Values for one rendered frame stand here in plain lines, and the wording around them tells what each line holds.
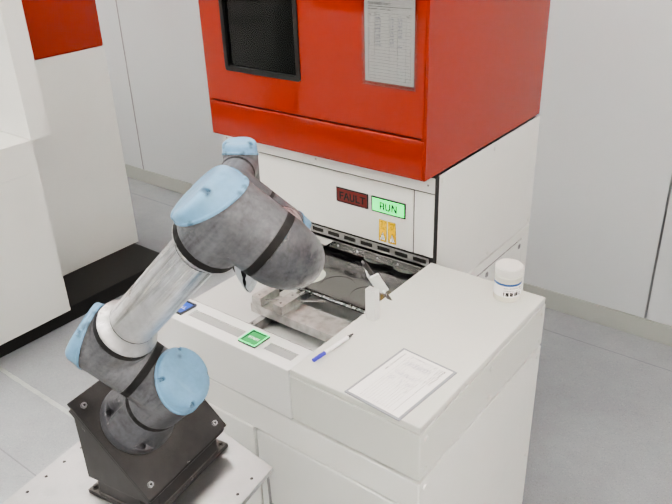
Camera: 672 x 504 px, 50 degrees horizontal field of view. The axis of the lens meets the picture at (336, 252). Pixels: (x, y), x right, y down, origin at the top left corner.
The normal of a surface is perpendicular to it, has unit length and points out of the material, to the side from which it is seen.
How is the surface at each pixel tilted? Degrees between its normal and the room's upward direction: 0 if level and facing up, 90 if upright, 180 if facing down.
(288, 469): 90
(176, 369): 52
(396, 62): 90
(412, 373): 0
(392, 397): 0
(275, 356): 0
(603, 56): 90
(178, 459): 45
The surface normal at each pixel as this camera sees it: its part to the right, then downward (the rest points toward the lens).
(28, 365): -0.04, -0.89
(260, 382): -0.61, 0.38
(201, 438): 0.59, -0.49
